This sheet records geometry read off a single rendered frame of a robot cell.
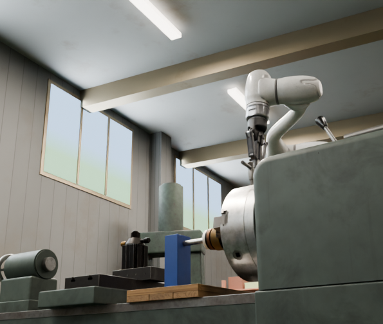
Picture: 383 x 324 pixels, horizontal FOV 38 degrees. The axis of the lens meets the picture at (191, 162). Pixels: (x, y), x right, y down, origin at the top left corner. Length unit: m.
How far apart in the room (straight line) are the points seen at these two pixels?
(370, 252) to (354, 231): 0.07
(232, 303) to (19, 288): 1.16
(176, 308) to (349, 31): 4.60
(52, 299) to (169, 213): 5.23
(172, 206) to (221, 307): 5.63
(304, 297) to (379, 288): 0.20
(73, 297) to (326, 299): 0.94
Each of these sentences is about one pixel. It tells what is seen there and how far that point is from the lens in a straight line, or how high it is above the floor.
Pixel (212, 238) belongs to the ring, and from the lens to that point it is 1.90.
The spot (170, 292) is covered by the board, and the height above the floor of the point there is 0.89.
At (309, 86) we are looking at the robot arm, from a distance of 2.11.
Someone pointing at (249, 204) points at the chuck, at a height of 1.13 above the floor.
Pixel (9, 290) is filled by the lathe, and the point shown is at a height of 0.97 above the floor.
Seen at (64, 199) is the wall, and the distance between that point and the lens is 6.79.
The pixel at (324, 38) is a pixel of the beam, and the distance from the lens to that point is 6.05.
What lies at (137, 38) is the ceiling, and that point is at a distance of 6.24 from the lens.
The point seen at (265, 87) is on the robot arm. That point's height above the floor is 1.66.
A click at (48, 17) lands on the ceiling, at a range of 6.04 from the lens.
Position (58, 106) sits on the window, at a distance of 7.00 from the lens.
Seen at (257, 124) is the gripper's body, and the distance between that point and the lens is 2.07.
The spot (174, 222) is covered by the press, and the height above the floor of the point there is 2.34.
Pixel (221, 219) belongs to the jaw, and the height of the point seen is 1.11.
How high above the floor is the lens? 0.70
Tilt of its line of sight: 19 degrees up
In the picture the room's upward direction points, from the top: straight up
